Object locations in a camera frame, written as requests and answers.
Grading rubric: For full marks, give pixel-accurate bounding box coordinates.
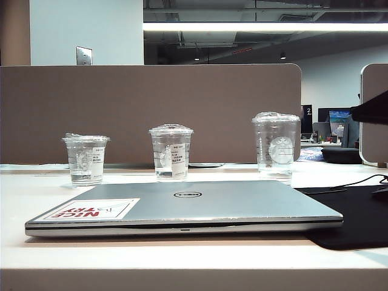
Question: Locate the short clear cup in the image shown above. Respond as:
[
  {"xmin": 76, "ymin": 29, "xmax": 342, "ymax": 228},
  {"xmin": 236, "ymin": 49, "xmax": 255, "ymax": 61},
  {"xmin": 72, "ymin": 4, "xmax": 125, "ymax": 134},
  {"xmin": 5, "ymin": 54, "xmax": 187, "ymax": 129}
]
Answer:
[{"xmin": 62, "ymin": 132, "xmax": 111, "ymax": 186}]

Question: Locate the clear cup with narrow label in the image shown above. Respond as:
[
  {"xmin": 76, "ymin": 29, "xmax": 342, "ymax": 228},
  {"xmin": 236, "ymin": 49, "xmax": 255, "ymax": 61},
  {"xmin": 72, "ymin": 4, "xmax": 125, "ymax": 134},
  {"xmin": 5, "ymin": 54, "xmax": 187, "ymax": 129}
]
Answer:
[{"xmin": 148, "ymin": 124, "xmax": 195, "ymax": 182}]

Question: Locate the silver Dell laptop with sticker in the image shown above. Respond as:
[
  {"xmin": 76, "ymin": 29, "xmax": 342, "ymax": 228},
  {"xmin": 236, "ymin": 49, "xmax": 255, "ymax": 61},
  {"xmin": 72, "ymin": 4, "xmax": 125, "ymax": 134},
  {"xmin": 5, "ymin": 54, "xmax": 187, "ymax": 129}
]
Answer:
[{"xmin": 24, "ymin": 180, "xmax": 344, "ymax": 238}]

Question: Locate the tall clear cup, round logo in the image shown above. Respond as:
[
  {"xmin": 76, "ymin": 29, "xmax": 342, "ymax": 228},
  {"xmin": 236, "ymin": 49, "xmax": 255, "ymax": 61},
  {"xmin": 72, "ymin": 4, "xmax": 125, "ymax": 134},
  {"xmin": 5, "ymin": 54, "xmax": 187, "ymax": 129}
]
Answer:
[{"xmin": 252, "ymin": 111, "xmax": 301, "ymax": 182}]

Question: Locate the wide brown desk partition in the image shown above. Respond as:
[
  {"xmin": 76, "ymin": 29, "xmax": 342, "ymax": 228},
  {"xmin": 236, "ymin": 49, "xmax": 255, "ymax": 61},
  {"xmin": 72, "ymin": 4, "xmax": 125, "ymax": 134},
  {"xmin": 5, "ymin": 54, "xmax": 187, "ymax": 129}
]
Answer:
[{"xmin": 0, "ymin": 62, "xmax": 303, "ymax": 166}]

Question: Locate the black sign with number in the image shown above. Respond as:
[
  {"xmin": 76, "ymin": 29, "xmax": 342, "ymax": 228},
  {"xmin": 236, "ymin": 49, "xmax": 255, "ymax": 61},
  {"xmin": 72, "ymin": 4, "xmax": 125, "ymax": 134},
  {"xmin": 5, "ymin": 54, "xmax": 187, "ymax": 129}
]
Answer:
[{"xmin": 301, "ymin": 104, "xmax": 313, "ymax": 134}]

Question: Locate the blue patterned cloth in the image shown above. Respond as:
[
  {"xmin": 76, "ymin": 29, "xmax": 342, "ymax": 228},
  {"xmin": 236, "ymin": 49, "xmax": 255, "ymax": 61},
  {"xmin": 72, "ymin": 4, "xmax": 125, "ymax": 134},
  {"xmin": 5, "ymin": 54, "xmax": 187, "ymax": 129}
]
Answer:
[{"xmin": 298, "ymin": 147, "xmax": 324, "ymax": 162}]

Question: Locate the white ceiling light strip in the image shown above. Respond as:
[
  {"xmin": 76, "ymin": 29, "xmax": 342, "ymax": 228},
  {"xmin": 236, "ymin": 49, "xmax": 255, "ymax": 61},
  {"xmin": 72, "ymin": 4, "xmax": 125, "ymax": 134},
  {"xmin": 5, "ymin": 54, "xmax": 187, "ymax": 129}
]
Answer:
[{"xmin": 142, "ymin": 21, "xmax": 388, "ymax": 32}]

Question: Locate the background computer monitor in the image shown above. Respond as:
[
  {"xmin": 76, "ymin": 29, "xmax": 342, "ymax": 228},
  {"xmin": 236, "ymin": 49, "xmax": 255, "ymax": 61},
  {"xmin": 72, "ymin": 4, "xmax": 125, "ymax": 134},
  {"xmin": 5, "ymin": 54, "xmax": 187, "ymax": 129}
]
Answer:
[{"xmin": 318, "ymin": 108, "xmax": 354, "ymax": 137}]

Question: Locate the black round cushion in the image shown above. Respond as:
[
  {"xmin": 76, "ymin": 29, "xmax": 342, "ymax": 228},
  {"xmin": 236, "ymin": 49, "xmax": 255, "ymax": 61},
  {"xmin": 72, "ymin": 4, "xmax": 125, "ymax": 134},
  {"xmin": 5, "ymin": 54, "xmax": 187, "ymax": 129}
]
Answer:
[{"xmin": 320, "ymin": 147, "xmax": 362, "ymax": 165}]

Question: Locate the grey jacket background person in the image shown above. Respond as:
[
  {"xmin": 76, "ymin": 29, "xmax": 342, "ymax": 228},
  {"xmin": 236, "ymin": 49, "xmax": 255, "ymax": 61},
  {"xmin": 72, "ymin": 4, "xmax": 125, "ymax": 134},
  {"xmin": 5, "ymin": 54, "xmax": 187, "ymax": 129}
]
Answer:
[{"xmin": 341, "ymin": 114, "xmax": 361, "ymax": 149}]

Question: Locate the white paper sheet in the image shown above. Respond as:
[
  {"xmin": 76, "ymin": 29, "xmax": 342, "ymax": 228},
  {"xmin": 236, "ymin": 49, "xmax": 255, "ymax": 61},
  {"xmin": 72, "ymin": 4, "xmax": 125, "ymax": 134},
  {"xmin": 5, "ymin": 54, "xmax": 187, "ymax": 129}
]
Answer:
[{"xmin": 0, "ymin": 162, "xmax": 72, "ymax": 171}]

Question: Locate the black mouse pad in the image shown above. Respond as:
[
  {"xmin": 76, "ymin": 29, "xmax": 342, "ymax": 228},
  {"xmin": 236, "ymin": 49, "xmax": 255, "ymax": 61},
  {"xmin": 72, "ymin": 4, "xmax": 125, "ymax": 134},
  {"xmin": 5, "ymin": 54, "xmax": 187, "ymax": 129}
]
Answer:
[{"xmin": 295, "ymin": 185, "xmax": 388, "ymax": 250}]

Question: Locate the brown partition with white edge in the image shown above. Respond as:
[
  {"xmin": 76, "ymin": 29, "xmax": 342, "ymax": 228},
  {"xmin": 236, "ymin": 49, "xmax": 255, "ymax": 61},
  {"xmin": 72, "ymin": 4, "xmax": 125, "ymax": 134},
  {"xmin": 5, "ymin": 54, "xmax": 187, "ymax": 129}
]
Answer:
[{"xmin": 360, "ymin": 62, "xmax": 388, "ymax": 166}]

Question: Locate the grey partition base plate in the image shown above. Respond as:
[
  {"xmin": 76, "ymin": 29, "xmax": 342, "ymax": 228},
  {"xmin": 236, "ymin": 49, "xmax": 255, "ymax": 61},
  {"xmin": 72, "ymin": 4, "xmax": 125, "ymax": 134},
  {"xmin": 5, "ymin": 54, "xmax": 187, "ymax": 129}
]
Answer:
[{"xmin": 187, "ymin": 162, "xmax": 227, "ymax": 169}]

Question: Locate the metal wall switch plate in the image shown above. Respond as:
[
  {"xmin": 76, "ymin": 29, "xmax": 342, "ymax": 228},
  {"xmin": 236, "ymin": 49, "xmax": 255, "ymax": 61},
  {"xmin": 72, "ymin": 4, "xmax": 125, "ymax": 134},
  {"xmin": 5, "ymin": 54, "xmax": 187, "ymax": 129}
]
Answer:
[{"xmin": 75, "ymin": 45, "xmax": 93, "ymax": 66}]

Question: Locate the black cable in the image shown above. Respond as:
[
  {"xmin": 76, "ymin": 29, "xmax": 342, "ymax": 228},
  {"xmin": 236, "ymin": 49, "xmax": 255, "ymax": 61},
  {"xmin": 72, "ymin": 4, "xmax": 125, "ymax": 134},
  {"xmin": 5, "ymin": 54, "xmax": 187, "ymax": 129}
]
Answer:
[{"xmin": 332, "ymin": 173, "xmax": 388, "ymax": 190}]

